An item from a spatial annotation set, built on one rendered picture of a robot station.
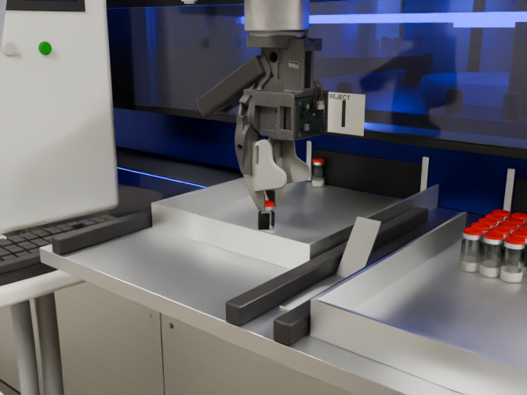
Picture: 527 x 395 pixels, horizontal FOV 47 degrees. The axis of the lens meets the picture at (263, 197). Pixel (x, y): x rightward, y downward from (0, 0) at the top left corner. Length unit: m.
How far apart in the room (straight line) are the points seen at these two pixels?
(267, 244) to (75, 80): 0.57
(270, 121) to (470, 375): 0.37
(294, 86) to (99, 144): 0.56
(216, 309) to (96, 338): 0.99
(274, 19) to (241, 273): 0.28
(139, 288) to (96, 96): 0.57
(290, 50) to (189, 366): 0.80
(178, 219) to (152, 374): 0.69
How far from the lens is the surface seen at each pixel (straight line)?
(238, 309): 0.55
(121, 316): 1.44
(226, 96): 0.75
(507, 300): 0.65
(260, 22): 0.69
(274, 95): 0.69
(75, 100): 1.14
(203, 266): 0.70
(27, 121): 1.10
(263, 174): 0.73
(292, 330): 0.53
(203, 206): 0.89
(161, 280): 0.67
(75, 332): 1.64
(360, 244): 0.67
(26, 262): 0.91
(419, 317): 0.59
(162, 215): 0.82
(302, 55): 0.68
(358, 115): 0.90
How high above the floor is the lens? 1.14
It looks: 16 degrees down
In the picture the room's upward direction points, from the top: straight up
